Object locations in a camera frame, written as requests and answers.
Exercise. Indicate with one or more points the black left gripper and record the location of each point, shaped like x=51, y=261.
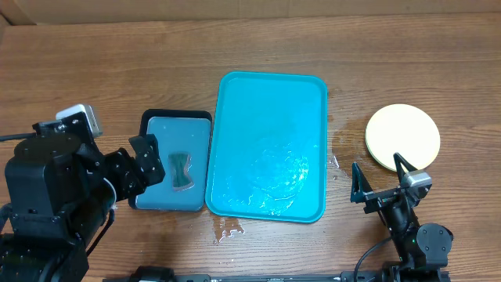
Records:
x=136, y=181

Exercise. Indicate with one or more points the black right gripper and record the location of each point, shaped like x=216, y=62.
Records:
x=362, y=186

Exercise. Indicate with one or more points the yellow plate with blue stain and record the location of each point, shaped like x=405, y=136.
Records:
x=403, y=129

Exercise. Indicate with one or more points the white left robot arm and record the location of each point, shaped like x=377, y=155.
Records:
x=62, y=192

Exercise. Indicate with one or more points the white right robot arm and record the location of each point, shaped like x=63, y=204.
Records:
x=422, y=249

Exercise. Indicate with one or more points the black water tray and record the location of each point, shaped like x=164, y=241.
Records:
x=177, y=131

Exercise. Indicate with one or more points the teal serving tray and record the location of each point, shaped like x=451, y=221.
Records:
x=269, y=147

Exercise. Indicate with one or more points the brown cardboard backdrop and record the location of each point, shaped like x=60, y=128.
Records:
x=27, y=12

